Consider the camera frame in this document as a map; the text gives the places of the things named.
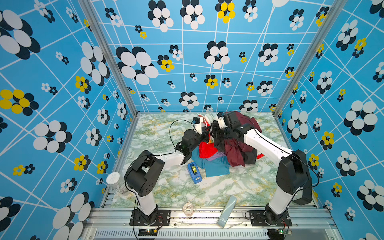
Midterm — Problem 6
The white cartoon print cloth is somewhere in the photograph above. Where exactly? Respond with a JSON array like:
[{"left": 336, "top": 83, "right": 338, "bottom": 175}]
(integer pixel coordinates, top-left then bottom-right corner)
[{"left": 195, "top": 115, "right": 220, "bottom": 130}]

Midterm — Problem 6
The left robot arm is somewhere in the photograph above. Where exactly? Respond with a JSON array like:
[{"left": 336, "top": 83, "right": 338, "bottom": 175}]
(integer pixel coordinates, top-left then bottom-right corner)
[{"left": 124, "top": 127, "right": 211, "bottom": 219}]

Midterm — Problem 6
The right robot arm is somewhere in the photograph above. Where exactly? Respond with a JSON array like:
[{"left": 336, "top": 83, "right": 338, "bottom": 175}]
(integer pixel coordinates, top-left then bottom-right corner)
[{"left": 211, "top": 112, "right": 312, "bottom": 226}]

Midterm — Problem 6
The red cloth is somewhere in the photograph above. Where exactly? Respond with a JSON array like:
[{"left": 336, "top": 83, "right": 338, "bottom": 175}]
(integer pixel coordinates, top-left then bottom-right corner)
[{"left": 199, "top": 142, "right": 218, "bottom": 159}]

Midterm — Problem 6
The maroon cloth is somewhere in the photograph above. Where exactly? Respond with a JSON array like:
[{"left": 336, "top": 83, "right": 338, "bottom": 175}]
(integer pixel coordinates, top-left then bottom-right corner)
[{"left": 225, "top": 112, "right": 264, "bottom": 167}]

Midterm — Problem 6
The purple cloth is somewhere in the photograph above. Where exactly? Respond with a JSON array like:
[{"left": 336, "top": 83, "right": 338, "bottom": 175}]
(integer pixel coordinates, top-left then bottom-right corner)
[{"left": 207, "top": 152, "right": 226, "bottom": 162}]

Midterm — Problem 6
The teal cloth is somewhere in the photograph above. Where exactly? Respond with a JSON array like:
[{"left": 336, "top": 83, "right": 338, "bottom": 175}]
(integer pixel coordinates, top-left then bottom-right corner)
[{"left": 191, "top": 148, "right": 231, "bottom": 177}]

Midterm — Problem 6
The blue tape dispenser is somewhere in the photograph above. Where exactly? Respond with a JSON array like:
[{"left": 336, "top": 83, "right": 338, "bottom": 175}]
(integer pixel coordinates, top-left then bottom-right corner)
[{"left": 188, "top": 162, "right": 203, "bottom": 184}]

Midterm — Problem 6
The pale green rectangular bar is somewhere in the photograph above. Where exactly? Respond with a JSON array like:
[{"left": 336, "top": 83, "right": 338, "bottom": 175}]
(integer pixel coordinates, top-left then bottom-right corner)
[{"left": 217, "top": 196, "right": 237, "bottom": 228}]

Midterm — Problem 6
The clear tape roll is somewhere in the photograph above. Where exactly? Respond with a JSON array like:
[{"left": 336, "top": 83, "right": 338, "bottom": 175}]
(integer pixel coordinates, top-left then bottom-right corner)
[{"left": 183, "top": 202, "right": 194, "bottom": 217}]

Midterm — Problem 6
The clear plastic jar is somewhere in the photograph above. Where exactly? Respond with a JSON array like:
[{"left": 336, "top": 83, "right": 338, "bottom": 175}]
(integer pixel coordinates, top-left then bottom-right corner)
[{"left": 106, "top": 172, "right": 129, "bottom": 195}]

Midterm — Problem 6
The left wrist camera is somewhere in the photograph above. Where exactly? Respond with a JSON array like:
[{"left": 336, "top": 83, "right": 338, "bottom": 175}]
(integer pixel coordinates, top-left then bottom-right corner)
[{"left": 192, "top": 117, "right": 201, "bottom": 125}]

